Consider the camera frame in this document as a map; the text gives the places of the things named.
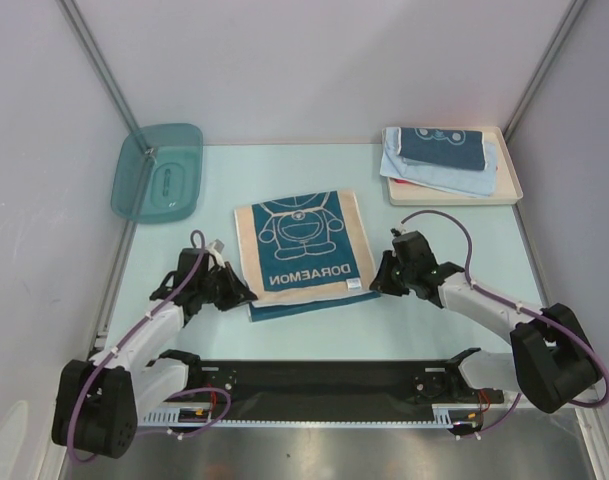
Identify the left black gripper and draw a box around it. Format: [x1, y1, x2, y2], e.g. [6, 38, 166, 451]
[197, 262, 257, 312]

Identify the corner aluminium post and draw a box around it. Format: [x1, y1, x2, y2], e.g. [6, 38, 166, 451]
[56, 0, 139, 132]
[503, 0, 590, 143]

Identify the dark blue cream-edged towel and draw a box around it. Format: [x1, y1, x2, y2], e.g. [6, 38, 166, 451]
[397, 127, 486, 172]

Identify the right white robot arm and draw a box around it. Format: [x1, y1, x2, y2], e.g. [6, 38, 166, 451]
[370, 230, 604, 413]

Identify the left corner aluminium post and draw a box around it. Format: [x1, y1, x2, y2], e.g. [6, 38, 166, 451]
[56, 0, 139, 132]

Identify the light blue towel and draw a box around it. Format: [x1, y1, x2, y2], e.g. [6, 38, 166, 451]
[381, 127, 497, 196]

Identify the white barcode label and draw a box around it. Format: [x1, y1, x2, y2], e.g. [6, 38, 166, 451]
[346, 278, 362, 290]

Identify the teal plastic bin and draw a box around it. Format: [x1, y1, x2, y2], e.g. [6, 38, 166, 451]
[110, 123, 203, 224]

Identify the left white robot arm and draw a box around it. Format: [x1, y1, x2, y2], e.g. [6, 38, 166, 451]
[51, 241, 256, 459]

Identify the right corner aluminium post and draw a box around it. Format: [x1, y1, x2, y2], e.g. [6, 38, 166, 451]
[503, 0, 590, 143]

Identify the white slotted cable duct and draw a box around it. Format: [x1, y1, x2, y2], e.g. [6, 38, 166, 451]
[139, 402, 491, 430]

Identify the cream plastic tray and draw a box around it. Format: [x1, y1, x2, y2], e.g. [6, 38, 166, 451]
[380, 127, 523, 206]

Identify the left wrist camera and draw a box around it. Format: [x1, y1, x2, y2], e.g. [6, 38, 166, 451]
[206, 239, 225, 267]

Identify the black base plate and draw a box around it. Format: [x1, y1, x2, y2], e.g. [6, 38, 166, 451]
[159, 360, 504, 411]

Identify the teal cream cartoon towel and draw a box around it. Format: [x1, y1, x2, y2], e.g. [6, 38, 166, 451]
[234, 189, 380, 323]

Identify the pink folded towel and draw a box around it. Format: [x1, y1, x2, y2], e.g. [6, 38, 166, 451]
[389, 177, 418, 186]

